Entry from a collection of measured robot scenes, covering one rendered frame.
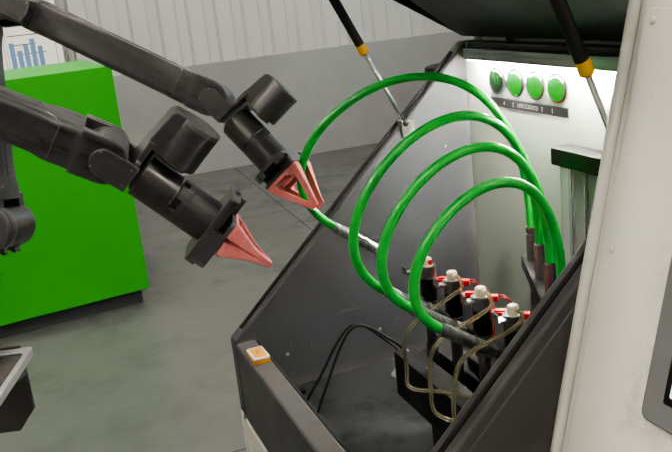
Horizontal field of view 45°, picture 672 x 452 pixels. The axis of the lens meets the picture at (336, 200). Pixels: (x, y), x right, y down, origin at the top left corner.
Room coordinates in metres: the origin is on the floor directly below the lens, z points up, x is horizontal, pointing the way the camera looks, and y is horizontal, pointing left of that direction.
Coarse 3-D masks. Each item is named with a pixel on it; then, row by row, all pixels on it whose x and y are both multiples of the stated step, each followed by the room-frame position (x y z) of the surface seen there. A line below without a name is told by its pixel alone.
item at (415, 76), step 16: (384, 80) 1.30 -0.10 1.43; (400, 80) 1.30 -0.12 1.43; (416, 80) 1.30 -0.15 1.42; (432, 80) 1.30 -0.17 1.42; (448, 80) 1.30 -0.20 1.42; (464, 80) 1.30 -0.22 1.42; (352, 96) 1.30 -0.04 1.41; (480, 96) 1.29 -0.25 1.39; (336, 112) 1.30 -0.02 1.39; (496, 112) 1.29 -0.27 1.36; (320, 128) 1.30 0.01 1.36; (512, 128) 1.30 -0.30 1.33; (304, 160) 1.30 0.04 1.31; (304, 192) 1.30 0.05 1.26; (528, 208) 1.29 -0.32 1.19; (528, 224) 1.30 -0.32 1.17
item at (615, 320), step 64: (640, 0) 0.92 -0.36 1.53; (640, 64) 0.89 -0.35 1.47; (640, 128) 0.87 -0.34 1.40; (640, 192) 0.85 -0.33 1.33; (640, 256) 0.83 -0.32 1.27; (576, 320) 0.89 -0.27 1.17; (640, 320) 0.80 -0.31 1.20; (576, 384) 0.88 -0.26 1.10; (640, 384) 0.78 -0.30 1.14; (576, 448) 0.84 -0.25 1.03; (640, 448) 0.76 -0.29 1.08
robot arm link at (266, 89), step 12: (264, 84) 1.35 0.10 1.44; (276, 84) 1.34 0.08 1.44; (204, 96) 1.34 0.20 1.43; (216, 96) 1.34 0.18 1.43; (240, 96) 1.35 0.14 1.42; (252, 96) 1.35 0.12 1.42; (264, 96) 1.34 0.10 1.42; (276, 96) 1.34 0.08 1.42; (288, 96) 1.34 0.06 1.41; (204, 108) 1.34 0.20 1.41; (216, 108) 1.34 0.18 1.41; (228, 108) 1.33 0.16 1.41; (264, 108) 1.34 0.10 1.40; (276, 108) 1.34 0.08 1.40; (288, 108) 1.35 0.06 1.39; (216, 120) 1.33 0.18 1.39; (228, 120) 1.39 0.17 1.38; (276, 120) 1.35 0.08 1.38
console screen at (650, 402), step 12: (660, 312) 0.78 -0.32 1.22; (660, 324) 0.77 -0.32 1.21; (660, 336) 0.77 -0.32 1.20; (660, 348) 0.77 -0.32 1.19; (660, 360) 0.76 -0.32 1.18; (660, 372) 0.76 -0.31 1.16; (648, 384) 0.77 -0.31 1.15; (660, 384) 0.75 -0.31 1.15; (648, 396) 0.76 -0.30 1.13; (660, 396) 0.75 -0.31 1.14; (648, 408) 0.76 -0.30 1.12; (660, 408) 0.75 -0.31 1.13; (648, 420) 0.76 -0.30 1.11; (660, 420) 0.74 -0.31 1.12
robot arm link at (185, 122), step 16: (176, 112) 0.98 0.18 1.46; (160, 128) 0.97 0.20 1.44; (176, 128) 0.98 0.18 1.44; (192, 128) 0.97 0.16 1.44; (208, 128) 1.01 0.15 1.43; (144, 144) 0.99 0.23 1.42; (160, 144) 0.98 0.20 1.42; (176, 144) 0.97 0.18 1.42; (192, 144) 0.97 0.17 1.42; (208, 144) 0.98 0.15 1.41; (96, 160) 0.94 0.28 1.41; (112, 160) 0.95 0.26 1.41; (176, 160) 0.97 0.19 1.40; (192, 160) 0.98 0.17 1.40; (112, 176) 0.95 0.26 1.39; (128, 176) 0.95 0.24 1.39
